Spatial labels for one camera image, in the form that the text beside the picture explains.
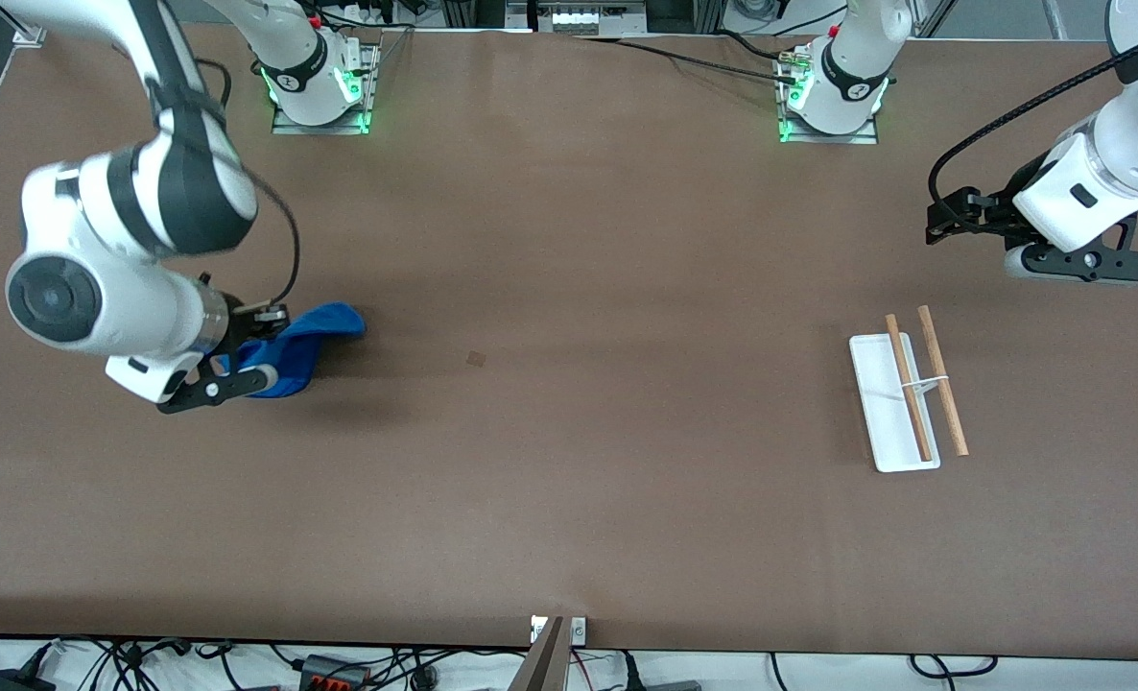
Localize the blue towel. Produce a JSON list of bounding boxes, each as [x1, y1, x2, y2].
[[214, 302, 368, 399]]

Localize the white rack base tray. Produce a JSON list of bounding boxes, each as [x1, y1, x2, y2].
[[849, 333, 941, 473]]

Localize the wooden dowel rod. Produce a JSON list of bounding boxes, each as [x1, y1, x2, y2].
[[885, 314, 933, 463], [917, 305, 970, 457]]

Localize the black box orange connectors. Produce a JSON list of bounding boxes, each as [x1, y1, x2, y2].
[[300, 655, 373, 691]]

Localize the white power strip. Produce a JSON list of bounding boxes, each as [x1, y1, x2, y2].
[[535, 0, 649, 35]]

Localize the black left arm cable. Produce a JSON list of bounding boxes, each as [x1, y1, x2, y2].
[[928, 43, 1138, 207]]

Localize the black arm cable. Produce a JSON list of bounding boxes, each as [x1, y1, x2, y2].
[[928, 43, 1138, 207], [152, 58, 301, 313]]

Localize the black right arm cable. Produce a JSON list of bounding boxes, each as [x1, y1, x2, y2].
[[152, 58, 301, 313]]

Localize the black cable across table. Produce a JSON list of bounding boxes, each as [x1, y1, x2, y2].
[[579, 36, 800, 83]]

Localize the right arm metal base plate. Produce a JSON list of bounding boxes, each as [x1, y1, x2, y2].
[[272, 38, 380, 135]]

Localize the aluminium frame profile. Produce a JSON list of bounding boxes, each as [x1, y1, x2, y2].
[[0, 0, 47, 47]]

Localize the grey camera support beam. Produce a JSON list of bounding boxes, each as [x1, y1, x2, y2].
[[510, 616, 568, 691]]

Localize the silver metal bracket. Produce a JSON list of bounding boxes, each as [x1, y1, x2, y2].
[[531, 616, 587, 646]]

